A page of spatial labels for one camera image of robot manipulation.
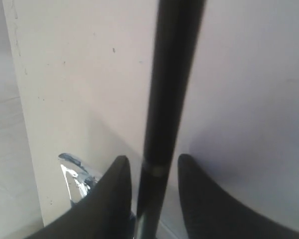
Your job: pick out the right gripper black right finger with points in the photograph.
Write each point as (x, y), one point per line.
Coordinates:
(209, 212)

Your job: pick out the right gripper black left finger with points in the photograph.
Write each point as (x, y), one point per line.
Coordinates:
(105, 213)

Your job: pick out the white plate with blue paint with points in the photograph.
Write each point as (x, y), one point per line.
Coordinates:
(79, 177)

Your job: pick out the black paintbrush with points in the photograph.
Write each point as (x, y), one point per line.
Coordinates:
(177, 27)

